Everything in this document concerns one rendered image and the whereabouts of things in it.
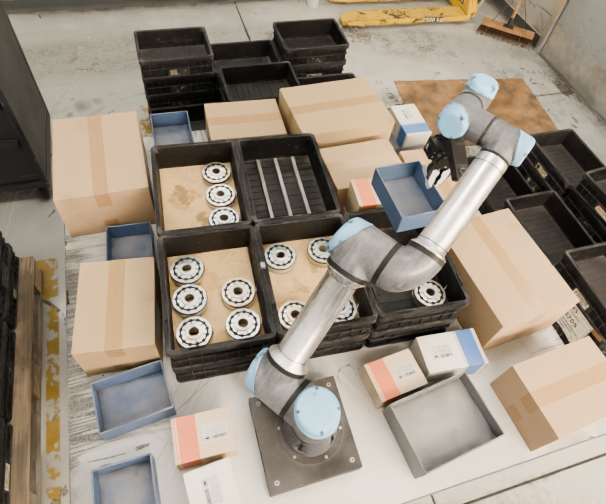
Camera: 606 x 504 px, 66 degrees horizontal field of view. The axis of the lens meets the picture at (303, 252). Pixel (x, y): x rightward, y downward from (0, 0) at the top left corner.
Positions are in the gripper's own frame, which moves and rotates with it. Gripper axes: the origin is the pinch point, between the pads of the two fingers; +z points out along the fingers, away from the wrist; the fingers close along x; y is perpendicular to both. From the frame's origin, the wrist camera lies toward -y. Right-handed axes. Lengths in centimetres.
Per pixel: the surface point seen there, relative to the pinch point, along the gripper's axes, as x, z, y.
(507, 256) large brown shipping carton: -30.5, 19.2, -16.4
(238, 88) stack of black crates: 27, 65, 139
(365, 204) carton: 10.9, 20.4, 12.2
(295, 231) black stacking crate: 35.7, 27.3, 8.9
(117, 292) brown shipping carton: 93, 34, -2
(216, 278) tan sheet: 63, 35, -1
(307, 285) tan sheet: 35.7, 32.2, -9.4
